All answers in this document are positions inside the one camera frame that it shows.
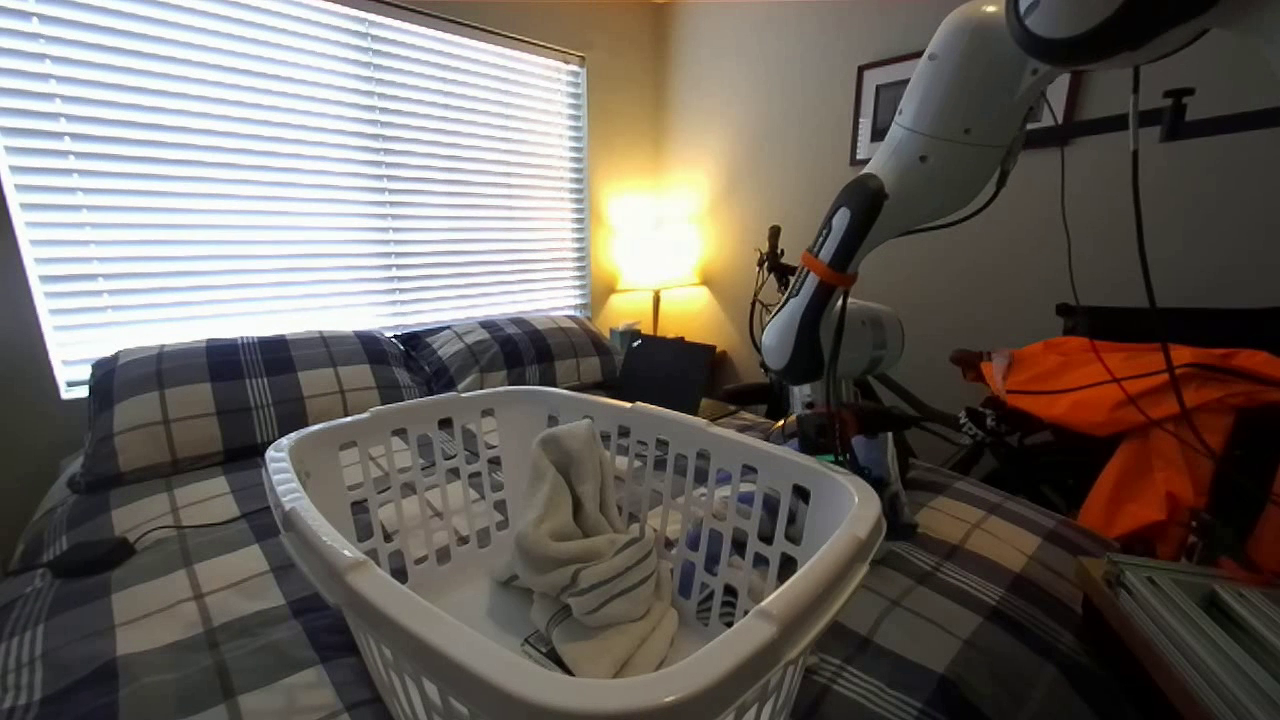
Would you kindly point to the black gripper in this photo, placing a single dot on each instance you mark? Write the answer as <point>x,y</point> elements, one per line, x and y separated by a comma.
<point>841,424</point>

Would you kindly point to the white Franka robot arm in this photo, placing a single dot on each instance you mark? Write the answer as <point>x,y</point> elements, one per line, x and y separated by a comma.
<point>945,123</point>

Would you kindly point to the white plastic laundry basket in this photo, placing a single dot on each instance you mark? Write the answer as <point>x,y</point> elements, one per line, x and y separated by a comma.
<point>310,469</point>

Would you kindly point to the black bicycle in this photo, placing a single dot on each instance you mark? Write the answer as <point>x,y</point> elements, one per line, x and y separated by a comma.
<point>932,406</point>

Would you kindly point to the black nightstand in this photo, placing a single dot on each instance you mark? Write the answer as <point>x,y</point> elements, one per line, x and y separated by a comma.
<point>664,370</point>

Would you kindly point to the glowing table lamp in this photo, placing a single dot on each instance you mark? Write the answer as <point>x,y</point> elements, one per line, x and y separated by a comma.
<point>652,241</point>

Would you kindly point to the beige striped towel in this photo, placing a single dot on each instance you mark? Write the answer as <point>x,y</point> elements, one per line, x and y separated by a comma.
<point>585,563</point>

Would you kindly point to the orange jacket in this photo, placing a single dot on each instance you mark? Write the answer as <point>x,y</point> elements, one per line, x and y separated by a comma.
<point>1133,387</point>

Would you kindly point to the small plaid pillow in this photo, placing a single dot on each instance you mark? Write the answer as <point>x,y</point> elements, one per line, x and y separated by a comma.
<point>521,351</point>

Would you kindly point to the black dresser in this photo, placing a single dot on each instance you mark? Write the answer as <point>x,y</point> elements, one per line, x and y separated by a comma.
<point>1173,325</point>

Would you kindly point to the black stand bar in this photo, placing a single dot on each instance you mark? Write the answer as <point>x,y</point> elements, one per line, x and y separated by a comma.
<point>1203,116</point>

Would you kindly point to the large plaid pillow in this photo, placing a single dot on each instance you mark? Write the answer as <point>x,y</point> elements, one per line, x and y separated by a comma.
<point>227,403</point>

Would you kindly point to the white window blinds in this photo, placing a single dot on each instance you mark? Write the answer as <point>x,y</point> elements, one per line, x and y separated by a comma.
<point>266,175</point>

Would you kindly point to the blue plaid bedspread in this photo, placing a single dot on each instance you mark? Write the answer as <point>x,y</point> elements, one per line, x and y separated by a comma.
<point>174,600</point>

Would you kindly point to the framed wall picture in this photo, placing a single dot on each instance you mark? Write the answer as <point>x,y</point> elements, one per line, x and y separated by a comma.
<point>878,106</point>

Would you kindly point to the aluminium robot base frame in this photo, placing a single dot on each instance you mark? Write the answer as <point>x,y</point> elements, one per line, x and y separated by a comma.
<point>1203,628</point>

